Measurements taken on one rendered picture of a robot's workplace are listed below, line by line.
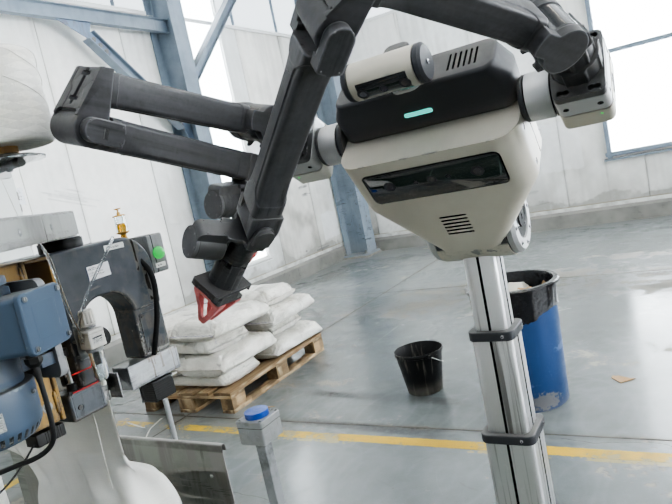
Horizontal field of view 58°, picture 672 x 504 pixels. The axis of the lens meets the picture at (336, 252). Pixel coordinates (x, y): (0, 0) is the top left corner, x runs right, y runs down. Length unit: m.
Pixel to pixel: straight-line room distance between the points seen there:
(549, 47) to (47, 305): 0.84
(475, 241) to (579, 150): 7.56
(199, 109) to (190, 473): 1.07
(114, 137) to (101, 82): 0.08
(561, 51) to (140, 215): 6.04
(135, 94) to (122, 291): 0.48
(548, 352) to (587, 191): 5.87
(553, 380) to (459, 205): 2.10
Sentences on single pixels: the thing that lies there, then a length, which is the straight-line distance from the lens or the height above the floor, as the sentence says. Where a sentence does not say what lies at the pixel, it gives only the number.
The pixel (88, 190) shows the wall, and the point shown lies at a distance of 6.44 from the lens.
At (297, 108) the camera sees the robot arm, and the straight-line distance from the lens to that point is 0.87.
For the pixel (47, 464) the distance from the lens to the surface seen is 1.66.
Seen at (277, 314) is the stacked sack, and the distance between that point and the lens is 4.48.
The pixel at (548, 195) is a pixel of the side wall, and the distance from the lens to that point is 9.02.
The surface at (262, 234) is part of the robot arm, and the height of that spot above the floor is 1.31.
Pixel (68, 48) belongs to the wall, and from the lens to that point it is 6.77.
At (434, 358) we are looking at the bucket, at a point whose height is 0.23.
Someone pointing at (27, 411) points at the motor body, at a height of 1.13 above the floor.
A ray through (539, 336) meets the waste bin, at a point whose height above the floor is 0.40.
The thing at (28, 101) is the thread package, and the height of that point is 1.59.
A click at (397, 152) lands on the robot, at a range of 1.23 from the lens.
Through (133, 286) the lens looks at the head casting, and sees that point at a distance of 1.41.
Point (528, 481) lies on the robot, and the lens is 1.59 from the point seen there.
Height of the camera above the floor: 1.38
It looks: 7 degrees down
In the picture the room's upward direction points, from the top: 12 degrees counter-clockwise
